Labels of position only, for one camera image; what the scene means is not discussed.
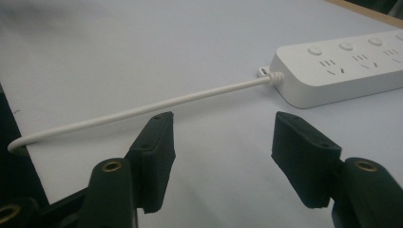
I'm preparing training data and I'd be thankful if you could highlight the white power strip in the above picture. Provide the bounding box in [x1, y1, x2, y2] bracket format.
[257, 28, 403, 109]

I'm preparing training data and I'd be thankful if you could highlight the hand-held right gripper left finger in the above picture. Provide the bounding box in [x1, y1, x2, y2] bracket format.
[77, 110, 177, 228]

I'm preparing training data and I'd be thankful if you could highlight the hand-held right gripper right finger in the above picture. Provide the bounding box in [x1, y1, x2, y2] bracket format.
[271, 110, 403, 228]

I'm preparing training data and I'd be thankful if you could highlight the white power strip cable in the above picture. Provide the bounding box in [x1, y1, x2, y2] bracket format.
[7, 71, 285, 156]

